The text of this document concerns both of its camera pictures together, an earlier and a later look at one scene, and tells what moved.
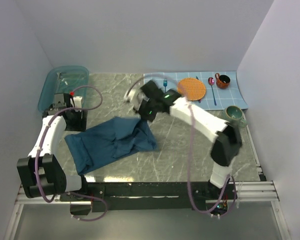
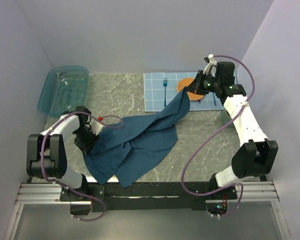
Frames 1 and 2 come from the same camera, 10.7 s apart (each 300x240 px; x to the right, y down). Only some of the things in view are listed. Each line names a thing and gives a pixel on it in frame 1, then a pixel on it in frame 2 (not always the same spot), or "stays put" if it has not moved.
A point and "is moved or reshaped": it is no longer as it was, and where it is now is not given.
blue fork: [165, 83] stays put
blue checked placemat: [214, 98] stays put
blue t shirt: [112, 138] is moved or reshaped
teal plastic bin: [64, 79] stays put
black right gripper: [149, 118] to [195, 87]
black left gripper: [80, 126] to [87, 146]
